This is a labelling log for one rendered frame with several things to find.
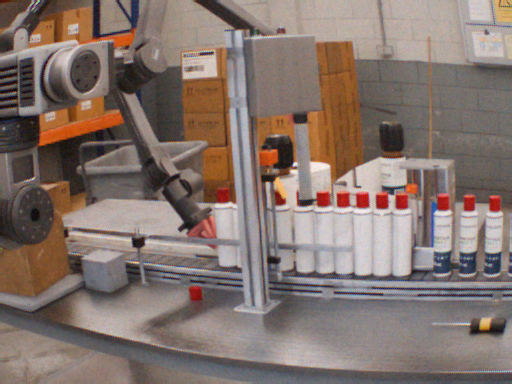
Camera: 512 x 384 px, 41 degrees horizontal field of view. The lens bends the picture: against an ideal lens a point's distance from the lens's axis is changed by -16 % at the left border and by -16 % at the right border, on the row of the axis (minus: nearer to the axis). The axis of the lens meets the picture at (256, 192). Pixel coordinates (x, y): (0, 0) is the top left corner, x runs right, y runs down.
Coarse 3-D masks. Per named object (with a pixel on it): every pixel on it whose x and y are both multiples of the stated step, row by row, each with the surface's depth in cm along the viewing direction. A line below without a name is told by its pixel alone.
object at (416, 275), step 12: (72, 252) 229; (84, 252) 227; (120, 252) 227; (132, 252) 226; (168, 264) 212; (180, 264) 212; (192, 264) 211; (204, 264) 211; (216, 264) 210; (288, 276) 196; (300, 276) 195; (312, 276) 194; (324, 276) 193; (336, 276) 192; (348, 276) 191; (372, 276) 188; (408, 276) 184; (420, 276) 183; (432, 276) 182; (456, 276) 179; (480, 276) 176; (504, 276) 172
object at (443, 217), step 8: (440, 200) 176; (448, 200) 176; (440, 208) 177; (448, 208) 177; (440, 216) 176; (448, 216) 176; (440, 224) 176; (448, 224) 176; (440, 232) 177; (448, 232) 177; (440, 240) 177; (448, 240) 177; (440, 248) 178; (448, 248) 178; (440, 256) 178; (448, 256) 178; (440, 264) 178; (448, 264) 178; (440, 272) 179; (448, 272) 179
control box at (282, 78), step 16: (256, 48) 172; (272, 48) 174; (288, 48) 175; (304, 48) 177; (256, 64) 172; (272, 64) 174; (288, 64) 176; (304, 64) 178; (256, 80) 173; (272, 80) 175; (288, 80) 177; (304, 80) 179; (256, 96) 174; (272, 96) 175; (288, 96) 177; (304, 96) 179; (320, 96) 181; (256, 112) 175; (272, 112) 176; (288, 112) 178
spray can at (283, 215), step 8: (280, 200) 196; (280, 208) 196; (288, 208) 197; (280, 216) 196; (288, 216) 197; (272, 224) 197; (280, 224) 196; (288, 224) 197; (272, 232) 198; (280, 232) 197; (288, 232) 197; (272, 240) 198; (280, 240) 197; (288, 240) 198; (280, 256) 198; (288, 256) 198; (280, 264) 198; (288, 264) 199
